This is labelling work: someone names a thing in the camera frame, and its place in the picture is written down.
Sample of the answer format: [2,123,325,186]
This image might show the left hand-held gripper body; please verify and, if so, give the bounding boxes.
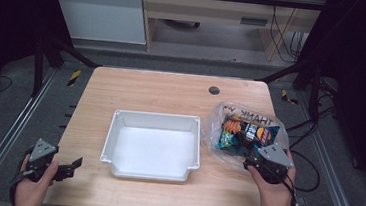
[23,137,69,185]

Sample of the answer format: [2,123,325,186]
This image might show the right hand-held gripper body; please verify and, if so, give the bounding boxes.
[241,140,298,187]

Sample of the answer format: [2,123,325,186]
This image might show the blue and black chips packet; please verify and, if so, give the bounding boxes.
[216,113,282,159]

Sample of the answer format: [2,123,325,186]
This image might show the clear plastic bag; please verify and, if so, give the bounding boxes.
[198,99,295,177]

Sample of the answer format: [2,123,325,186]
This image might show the person's left hand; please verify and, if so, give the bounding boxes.
[12,154,61,206]

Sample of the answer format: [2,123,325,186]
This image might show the person's right hand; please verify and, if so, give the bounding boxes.
[243,146,300,206]

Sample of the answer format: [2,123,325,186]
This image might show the yellow and black tape marker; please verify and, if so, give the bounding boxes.
[279,89,300,106]
[66,68,83,88]

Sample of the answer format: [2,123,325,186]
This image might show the white plastic tray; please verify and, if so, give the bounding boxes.
[98,107,205,186]

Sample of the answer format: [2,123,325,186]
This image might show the black metal stand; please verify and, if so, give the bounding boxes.
[30,31,105,104]
[255,55,325,124]

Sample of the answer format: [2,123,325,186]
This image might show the black curtain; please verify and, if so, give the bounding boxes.
[0,0,78,131]
[285,0,366,195]

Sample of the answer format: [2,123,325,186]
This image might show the light wooden desk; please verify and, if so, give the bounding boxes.
[134,0,329,67]

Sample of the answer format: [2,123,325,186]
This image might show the white cabinet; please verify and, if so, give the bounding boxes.
[42,0,151,46]

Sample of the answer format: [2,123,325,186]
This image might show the black wrist strap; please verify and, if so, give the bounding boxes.
[7,143,37,206]

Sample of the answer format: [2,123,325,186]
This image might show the aluminium floor rail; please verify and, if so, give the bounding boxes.
[0,62,59,206]
[285,91,366,206]

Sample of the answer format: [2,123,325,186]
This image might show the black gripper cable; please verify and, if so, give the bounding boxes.
[276,177,300,206]

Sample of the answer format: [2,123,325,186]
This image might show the black floor cables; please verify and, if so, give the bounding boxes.
[279,73,342,195]

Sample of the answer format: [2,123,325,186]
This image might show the grey table cable hole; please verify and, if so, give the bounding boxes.
[208,85,222,96]

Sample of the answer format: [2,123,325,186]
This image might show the thin black floor cable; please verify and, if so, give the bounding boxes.
[0,74,15,98]

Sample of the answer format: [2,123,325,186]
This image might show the black hanging cables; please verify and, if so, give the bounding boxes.
[266,0,310,64]

